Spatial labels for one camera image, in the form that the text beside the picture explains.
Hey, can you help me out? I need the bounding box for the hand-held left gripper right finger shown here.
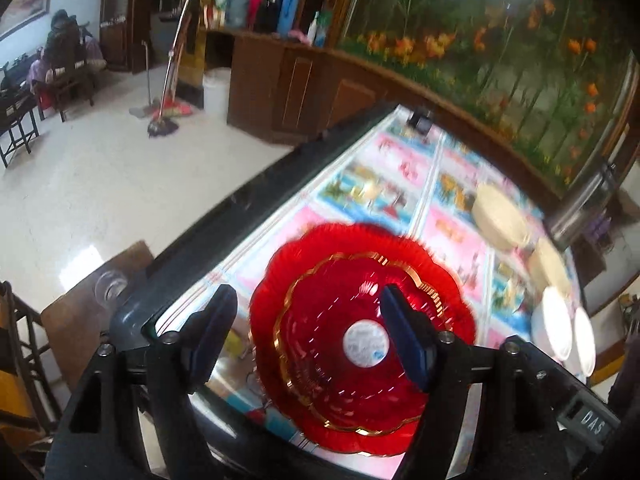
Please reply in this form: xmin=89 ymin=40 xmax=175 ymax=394
xmin=380 ymin=284 xmax=571 ymax=480

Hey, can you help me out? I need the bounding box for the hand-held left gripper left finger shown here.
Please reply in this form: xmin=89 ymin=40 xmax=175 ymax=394
xmin=47 ymin=284 xmax=238 ymax=480

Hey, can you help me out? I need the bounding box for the red plate with gold rim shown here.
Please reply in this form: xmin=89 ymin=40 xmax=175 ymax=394
xmin=272 ymin=252 xmax=453 ymax=433

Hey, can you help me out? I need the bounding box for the large red scalloped plate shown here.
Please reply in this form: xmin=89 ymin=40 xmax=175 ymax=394
xmin=248 ymin=222 xmax=477 ymax=458

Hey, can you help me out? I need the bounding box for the beige disposable plate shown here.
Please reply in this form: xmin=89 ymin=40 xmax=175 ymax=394
xmin=527 ymin=236 xmax=573 ymax=297
xmin=472 ymin=182 xmax=533 ymax=252

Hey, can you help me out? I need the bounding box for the white plate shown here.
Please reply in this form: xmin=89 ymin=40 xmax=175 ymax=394
xmin=531 ymin=286 xmax=573 ymax=362
xmin=572 ymin=306 xmax=597 ymax=377

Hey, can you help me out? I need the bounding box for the clear glass cup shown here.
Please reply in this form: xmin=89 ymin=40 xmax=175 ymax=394
xmin=94 ymin=270 xmax=130 ymax=308

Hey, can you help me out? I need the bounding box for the printed fruit tablecloth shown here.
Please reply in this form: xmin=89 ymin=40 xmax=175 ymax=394
xmin=150 ymin=105 xmax=583 ymax=466

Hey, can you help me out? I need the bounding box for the brown wooden stool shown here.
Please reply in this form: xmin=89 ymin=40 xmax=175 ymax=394
xmin=40 ymin=240 xmax=156 ymax=361

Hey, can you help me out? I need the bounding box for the dark wooden chair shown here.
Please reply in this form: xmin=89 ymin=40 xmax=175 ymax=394
xmin=0 ymin=280 xmax=66 ymax=461

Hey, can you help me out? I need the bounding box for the small black device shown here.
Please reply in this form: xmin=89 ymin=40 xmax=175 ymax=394
xmin=407 ymin=109 xmax=433 ymax=133

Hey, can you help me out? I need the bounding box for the white bucket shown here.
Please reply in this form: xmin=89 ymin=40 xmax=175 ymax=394
xmin=202 ymin=67 xmax=233 ymax=118

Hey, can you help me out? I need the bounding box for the brown wooden cabinet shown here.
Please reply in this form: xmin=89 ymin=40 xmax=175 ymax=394
xmin=202 ymin=27 xmax=396 ymax=146

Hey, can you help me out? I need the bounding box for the dark side table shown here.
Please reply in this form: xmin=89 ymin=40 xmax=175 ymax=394
xmin=0 ymin=60 xmax=41 ymax=168

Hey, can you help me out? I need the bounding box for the green bottle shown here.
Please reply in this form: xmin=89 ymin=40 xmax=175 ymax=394
xmin=316 ymin=10 xmax=335 ymax=48

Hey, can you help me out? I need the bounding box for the tall dark wooden cabinet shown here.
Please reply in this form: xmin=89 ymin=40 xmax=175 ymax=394
xmin=100 ymin=0 xmax=151 ymax=73

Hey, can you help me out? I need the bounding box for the black thermos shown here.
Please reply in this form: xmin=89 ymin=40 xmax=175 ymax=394
xmin=254 ymin=0 xmax=283 ymax=33

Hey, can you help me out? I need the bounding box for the blue container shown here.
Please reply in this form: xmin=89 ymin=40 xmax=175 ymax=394
xmin=277 ymin=0 xmax=301 ymax=36

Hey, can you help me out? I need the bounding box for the floor squeegee with thin handle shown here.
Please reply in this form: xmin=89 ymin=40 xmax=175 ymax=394
xmin=129 ymin=40 xmax=161 ymax=118

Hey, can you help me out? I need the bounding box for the framed wall picture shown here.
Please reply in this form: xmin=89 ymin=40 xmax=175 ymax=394
xmin=0 ymin=0 xmax=55 ymax=41

